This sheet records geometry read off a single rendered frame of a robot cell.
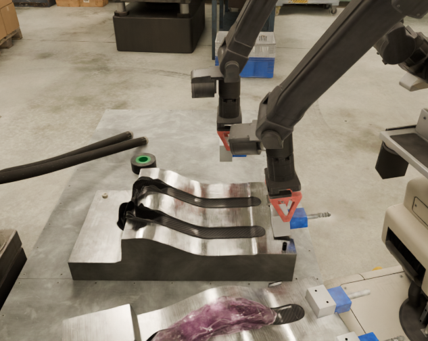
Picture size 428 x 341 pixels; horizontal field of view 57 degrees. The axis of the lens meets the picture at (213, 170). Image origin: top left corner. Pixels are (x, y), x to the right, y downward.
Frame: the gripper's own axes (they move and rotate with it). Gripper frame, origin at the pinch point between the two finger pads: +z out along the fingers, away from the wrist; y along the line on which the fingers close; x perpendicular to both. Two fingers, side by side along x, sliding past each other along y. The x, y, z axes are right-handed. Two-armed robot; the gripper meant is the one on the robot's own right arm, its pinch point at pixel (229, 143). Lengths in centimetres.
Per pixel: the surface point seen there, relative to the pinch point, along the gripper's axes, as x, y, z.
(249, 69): 26, -292, 87
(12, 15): -264, -416, 60
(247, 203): 4.2, 18.4, 6.9
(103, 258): -28.4, 35.3, 8.4
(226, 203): -1.1, 18.2, 7.0
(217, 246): -3.2, 33.5, 6.6
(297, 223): 14.6, 30.6, 2.5
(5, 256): -57, 26, 17
